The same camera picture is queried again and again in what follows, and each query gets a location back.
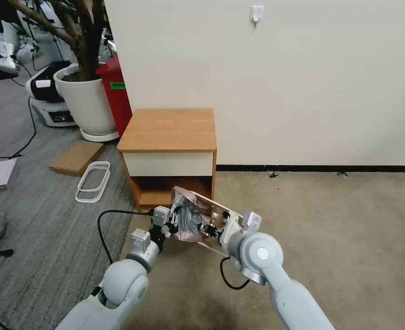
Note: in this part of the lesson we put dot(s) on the white pot saucer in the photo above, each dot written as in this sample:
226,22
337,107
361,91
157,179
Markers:
101,137

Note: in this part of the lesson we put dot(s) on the pink translucent garbage bag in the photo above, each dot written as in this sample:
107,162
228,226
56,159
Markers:
185,237

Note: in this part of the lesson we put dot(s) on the red plastic bin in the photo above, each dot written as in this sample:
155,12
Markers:
120,110

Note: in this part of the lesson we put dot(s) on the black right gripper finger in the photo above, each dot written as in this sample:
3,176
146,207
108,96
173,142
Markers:
207,227
209,234

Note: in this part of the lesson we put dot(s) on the brown potted tree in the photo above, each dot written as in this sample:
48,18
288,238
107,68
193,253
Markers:
85,41

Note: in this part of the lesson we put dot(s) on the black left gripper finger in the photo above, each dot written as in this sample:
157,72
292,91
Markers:
175,211
175,229

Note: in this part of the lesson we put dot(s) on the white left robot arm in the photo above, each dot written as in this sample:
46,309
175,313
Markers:
125,278

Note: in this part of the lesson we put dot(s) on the wooden bedside table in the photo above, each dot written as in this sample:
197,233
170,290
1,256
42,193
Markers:
170,132

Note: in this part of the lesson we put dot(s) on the black baseboard strip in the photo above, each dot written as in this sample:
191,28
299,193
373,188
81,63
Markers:
326,168

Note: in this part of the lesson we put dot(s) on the white black robot base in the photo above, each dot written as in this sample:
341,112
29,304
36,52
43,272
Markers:
42,87

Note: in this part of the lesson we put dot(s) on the brown cardboard sheet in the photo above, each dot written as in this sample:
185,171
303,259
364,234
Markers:
77,158

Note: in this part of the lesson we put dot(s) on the green bin label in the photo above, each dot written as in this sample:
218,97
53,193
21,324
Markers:
117,86

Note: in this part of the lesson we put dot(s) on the white wall hook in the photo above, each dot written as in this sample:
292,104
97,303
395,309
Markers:
256,13

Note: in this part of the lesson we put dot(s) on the white round plant pot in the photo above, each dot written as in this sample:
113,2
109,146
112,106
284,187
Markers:
85,103

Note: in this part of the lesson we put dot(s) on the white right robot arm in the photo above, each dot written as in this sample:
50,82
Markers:
278,275

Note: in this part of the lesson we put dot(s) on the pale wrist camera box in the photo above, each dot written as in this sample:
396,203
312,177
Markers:
160,215

